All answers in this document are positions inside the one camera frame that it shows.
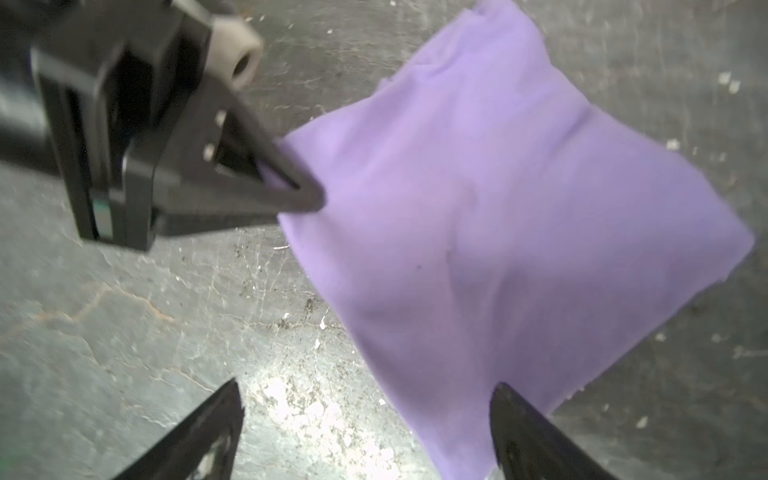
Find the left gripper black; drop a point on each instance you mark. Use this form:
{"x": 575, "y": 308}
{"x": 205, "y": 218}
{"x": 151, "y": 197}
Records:
{"x": 141, "y": 154}

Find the purple t-shirt with print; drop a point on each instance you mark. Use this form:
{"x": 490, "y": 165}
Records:
{"x": 485, "y": 223}

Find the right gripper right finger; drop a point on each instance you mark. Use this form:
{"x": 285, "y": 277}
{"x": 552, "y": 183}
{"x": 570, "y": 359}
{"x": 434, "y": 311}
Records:
{"x": 529, "y": 447}

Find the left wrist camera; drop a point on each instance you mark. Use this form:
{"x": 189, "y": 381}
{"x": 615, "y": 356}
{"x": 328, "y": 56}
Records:
{"x": 234, "y": 52}

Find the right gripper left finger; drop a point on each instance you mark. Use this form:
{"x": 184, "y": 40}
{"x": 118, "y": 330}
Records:
{"x": 203, "y": 446}

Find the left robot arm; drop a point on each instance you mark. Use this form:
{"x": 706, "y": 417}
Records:
{"x": 25, "y": 136}

